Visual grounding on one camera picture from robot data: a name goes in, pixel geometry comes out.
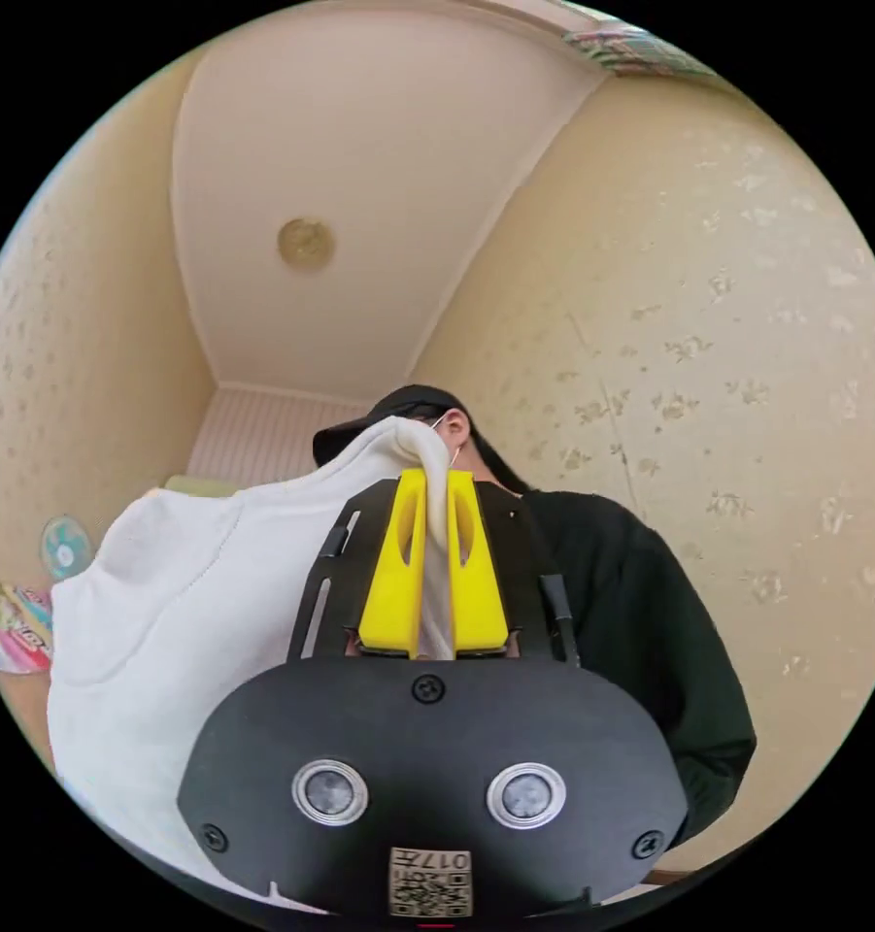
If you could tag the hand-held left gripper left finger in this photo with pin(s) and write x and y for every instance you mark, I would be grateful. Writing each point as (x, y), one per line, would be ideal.
(393, 582)

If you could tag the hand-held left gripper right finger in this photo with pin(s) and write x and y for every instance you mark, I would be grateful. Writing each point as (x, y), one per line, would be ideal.
(481, 597)

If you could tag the white long sleeve shirt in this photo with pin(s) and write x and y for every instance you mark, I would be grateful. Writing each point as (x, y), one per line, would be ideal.
(175, 655)

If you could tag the person's body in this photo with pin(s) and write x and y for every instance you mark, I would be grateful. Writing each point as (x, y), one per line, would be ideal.
(626, 619)

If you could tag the light green curtain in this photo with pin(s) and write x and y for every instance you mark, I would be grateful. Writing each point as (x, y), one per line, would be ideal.
(197, 486)

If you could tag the small turquoise table fan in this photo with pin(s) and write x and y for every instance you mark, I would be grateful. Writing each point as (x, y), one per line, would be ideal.
(65, 555)

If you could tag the round ceiling lamp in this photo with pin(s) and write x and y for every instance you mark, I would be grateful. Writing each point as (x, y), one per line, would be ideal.
(306, 245)

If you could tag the bed with woven mat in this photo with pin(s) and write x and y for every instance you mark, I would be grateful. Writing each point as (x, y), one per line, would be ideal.
(7, 626)

